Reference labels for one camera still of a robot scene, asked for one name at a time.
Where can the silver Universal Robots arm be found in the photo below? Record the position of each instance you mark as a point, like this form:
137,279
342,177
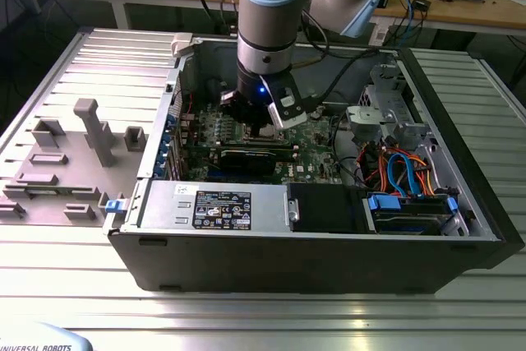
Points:
267,18

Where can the black RAM slot bank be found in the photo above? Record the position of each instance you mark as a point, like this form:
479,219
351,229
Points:
246,144

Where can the CPU socket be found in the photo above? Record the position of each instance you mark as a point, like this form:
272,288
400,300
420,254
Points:
286,139

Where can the black graphics card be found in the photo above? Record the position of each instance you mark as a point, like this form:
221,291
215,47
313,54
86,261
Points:
246,162

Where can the green motherboard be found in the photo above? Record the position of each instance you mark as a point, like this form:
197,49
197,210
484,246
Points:
312,141

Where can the silver metal drive cage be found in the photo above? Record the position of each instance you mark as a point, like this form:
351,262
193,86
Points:
361,121

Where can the black drive bay box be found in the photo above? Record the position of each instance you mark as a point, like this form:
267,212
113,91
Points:
324,207

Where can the silver power supply unit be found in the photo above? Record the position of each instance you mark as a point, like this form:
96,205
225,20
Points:
164,207

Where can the white power adapter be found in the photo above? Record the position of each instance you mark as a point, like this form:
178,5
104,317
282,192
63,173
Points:
380,41

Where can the black PC case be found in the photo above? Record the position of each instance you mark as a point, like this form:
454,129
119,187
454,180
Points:
287,260

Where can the blue plastic latch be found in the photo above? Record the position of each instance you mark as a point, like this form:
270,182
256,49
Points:
115,206

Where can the hard disk in blue carrier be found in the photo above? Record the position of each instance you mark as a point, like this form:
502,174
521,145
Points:
386,205

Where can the grey parts rack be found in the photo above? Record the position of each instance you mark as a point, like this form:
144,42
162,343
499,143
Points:
74,174

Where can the small black box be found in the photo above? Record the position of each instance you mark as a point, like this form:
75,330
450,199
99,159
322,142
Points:
422,3

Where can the green RAM stick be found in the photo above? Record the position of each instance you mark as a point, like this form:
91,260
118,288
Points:
45,191

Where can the pale blue teach pendant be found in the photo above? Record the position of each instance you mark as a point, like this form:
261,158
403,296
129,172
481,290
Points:
41,338

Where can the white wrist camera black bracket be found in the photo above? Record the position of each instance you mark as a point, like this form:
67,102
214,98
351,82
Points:
287,118

